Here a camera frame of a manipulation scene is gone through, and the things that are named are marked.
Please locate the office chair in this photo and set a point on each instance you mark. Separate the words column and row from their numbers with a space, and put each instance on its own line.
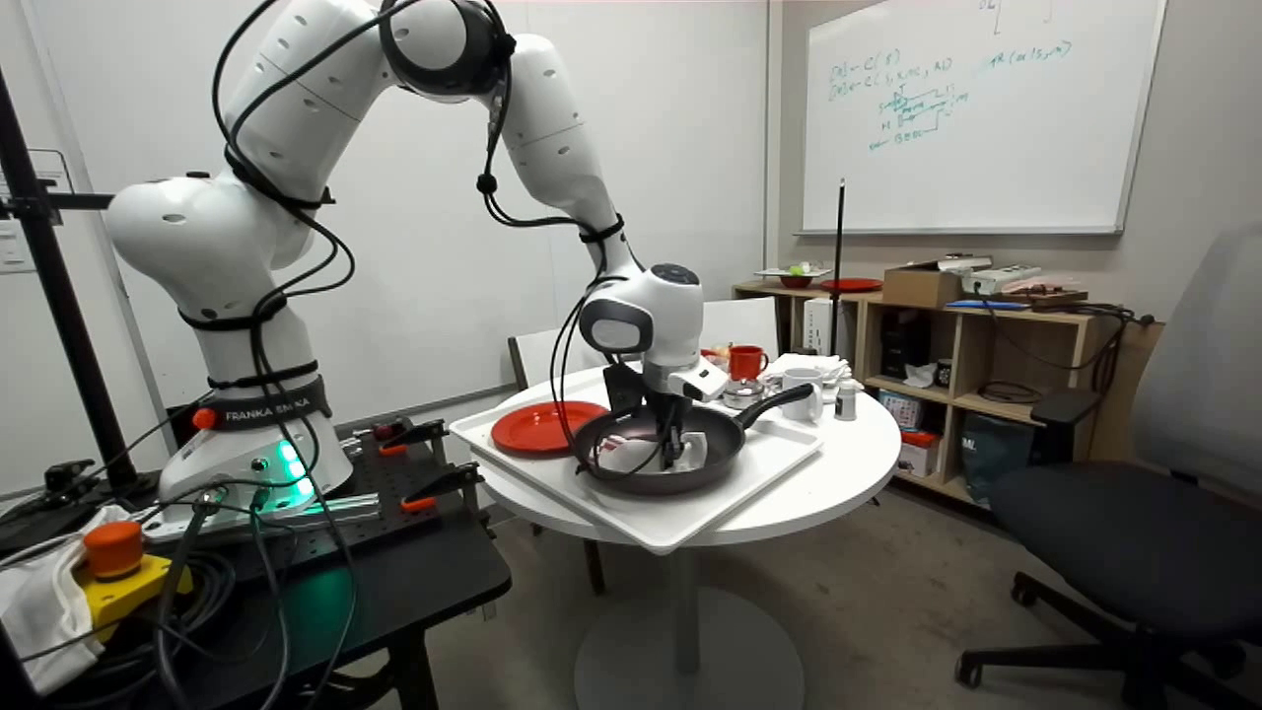
column 1134, row 532

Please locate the white mug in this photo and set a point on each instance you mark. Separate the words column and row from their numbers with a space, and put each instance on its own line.
column 801, row 394

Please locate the emergency stop button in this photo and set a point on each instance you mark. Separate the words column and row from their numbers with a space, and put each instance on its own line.
column 113, row 567

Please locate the small silver pot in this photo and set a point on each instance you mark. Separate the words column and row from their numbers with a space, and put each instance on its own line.
column 741, row 394

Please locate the red bowl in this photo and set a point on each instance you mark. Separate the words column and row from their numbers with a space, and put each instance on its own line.
column 796, row 280

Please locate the salt shaker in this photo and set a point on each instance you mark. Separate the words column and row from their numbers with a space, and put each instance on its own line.
column 846, row 402

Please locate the white cloth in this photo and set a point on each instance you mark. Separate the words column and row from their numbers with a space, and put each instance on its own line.
column 39, row 616

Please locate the dark frying pan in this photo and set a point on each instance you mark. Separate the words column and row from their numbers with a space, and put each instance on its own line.
column 725, row 439

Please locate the whiteboard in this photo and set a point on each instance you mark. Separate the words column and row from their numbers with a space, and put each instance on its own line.
column 986, row 177

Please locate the wooden shelf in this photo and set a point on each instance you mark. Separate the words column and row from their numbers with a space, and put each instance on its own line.
column 976, row 345

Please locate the white power strip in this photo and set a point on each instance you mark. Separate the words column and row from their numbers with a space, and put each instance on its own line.
column 1001, row 278

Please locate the red and white box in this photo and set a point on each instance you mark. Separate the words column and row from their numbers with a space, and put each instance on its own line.
column 919, row 452

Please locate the black clamp with orange tip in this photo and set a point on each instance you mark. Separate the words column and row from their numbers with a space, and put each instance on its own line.
column 414, row 434
column 439, row 485

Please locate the red mug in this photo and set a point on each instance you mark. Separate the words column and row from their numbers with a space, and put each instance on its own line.
column 745, row 363

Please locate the red plate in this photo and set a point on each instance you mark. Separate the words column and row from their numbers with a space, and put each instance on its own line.
column 852, row 285
column 532, row 429

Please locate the white tray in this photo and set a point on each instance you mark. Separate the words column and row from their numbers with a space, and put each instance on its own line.
column 680, row 518

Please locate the heap of white cloths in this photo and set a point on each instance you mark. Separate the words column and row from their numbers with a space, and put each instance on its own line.
column 823, row 365

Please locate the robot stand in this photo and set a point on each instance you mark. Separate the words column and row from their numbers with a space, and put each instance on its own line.
column 424, row 582

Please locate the cardboard box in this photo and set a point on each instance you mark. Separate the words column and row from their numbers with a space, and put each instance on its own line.
column 919, row 286

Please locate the wall switch plate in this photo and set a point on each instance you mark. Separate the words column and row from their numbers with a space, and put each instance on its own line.
column 12, row 247

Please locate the blue bag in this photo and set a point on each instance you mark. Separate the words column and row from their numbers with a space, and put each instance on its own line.
column 996, row 456

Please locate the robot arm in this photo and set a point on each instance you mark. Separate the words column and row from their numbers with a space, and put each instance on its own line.
column 256, row 217

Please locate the white towel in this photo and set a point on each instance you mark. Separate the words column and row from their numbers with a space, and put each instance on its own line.
column 623, row 456

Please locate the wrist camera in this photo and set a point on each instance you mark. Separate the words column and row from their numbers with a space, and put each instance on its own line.
column 623, row 390

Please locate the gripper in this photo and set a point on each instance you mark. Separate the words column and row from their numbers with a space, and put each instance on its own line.
column 666, row 404

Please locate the black pole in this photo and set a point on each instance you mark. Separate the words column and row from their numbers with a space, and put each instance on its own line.
column 839, row 266

